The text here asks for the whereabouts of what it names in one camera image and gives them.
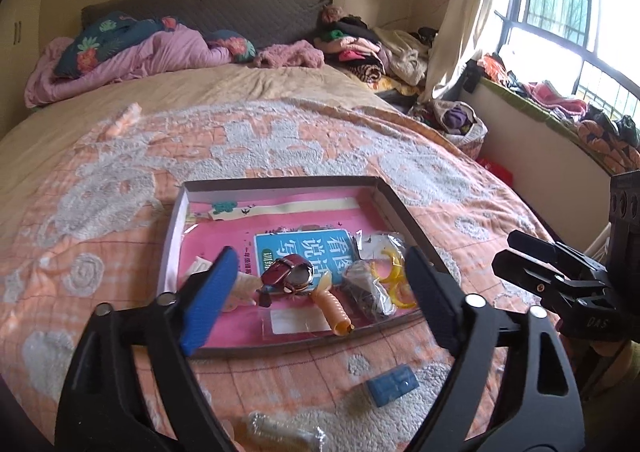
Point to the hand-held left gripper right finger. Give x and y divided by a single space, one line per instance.
435 302

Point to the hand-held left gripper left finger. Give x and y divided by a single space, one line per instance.
210 302

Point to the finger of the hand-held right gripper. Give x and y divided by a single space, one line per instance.
540 282
555 254

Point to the clear bag with yellow hoops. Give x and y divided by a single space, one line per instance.
395 277

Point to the clear bag with dark beads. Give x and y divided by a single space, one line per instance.
365 292

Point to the clear bag with earrings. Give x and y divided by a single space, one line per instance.
370 242

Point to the shallow cardboard box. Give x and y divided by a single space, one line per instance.
395 212

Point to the person's right forearm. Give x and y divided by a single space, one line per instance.
627 367

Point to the cream hair claw clip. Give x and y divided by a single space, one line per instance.
245 289

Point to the small blue box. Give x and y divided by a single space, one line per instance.
392 384

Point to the red bag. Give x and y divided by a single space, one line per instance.
497 172

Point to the orange plastic toy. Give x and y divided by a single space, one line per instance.
332 307

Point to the pink book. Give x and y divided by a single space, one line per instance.
300 224

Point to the clothes on window sill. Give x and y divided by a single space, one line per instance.
560 102

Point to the basket of clothes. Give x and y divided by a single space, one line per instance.
457 125

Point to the black pouch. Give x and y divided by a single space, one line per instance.
470 77

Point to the beige bed sheet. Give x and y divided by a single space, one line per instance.
250 82

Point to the purple quilt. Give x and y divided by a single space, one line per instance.
165 52

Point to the pink fuzzy garment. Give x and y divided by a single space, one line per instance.
290 55

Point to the pile of folded clothes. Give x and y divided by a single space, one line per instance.
370 47

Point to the cream curtain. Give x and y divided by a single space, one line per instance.
465 7

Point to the teal floral pillow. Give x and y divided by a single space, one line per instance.
95 45

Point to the grey padded headboard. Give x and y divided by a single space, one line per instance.
250 12

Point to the cream wardrobe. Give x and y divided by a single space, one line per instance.
20 57

